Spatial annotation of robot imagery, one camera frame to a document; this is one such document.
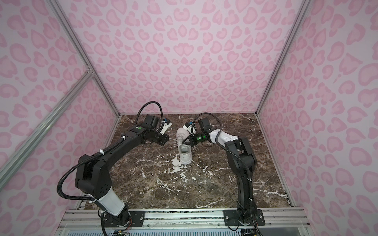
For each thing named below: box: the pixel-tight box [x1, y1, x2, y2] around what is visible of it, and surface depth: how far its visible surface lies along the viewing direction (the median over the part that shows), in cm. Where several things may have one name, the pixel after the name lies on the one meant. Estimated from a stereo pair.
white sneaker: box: [176, 127, 193, 166], surface depth 93 cm
